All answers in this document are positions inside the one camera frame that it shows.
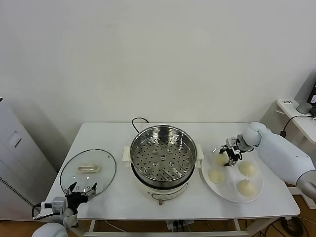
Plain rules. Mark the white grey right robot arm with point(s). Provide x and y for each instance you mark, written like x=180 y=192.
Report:
x=279 y=153

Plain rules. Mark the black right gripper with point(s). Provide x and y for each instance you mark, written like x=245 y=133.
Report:
x=233 y=153

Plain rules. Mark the dark laptop computer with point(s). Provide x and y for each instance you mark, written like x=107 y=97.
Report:
x=311 y=95

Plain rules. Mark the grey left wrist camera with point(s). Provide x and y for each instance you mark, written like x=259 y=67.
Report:
x=59 y=205

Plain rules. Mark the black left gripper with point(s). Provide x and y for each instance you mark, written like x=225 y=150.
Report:
x=74 y=201

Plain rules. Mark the large white round plate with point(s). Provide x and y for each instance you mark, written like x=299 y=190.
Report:
x=230 y=178

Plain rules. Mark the cream steamed baozi bun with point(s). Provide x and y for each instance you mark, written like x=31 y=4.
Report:
x=247 y=169
x=246 y=188
x=219 y=159
x=216 y=176

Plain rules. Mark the cream electric cooker base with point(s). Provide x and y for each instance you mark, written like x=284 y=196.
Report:
x=163 y=194

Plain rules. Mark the stainless perforated steamer basket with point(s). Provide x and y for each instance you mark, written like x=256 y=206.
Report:
x=184 y=164

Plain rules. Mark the round glass pot lid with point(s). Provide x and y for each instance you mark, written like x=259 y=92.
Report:
x=98 y=172

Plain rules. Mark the white tall cabinet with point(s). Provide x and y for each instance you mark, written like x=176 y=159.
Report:
x=14 y=160

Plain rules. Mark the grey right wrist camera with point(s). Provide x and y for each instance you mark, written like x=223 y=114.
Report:
x=231 y=142

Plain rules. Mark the grey cylindrical speaker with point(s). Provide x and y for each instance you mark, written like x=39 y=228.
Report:
x=304 y=108

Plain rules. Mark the white power strip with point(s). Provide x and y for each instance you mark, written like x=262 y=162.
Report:
x=172 y=225

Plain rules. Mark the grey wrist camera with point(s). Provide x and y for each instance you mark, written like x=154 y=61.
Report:
x=59 y=205
x=231 y=142

